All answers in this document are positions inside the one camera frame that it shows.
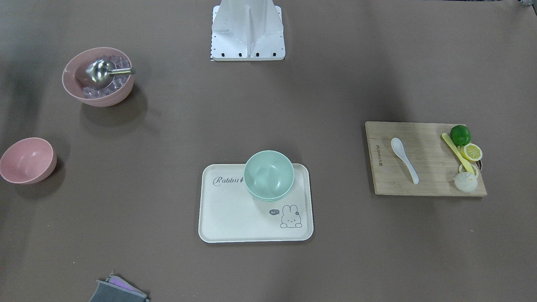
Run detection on white steamed bun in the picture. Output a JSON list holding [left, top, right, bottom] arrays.
[[454, 172, 478, 193]]

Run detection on green bowl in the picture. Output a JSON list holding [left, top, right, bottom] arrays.
[[243, 150, 295, 202]]

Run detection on green lime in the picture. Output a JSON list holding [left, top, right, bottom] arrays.
[[450, 125, 472, 146]]

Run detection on small pink bowl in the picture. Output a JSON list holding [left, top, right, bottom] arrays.
[[0, 137, 57, 184]]

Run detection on grey folded cloth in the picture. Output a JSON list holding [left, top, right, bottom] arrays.
[[89, 281, 150, 302]]

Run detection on white ceramic spoon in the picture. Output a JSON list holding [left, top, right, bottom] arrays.
[[391, 137, 420, 184]]

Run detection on lemon half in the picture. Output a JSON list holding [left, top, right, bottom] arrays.
[[459, 143, 483, 162]]

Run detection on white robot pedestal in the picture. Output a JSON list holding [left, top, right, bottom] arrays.
[[211, 0, 286, 61]]

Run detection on bamboo cutting board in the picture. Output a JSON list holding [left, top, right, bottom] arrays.
[[365, 122, 487, 197]]

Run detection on cream rabbit tray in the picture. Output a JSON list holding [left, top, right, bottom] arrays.
[[198, 163, 314, 243]]

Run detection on purple cloth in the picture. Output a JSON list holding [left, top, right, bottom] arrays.
[[105, 273, 147, 296]]

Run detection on pink bowl with ice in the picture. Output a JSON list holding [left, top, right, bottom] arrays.
[[62, 47, 135, 107]]

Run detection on metal ice scoop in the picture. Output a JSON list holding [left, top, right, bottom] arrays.
[[75, 59, 136, 90]]

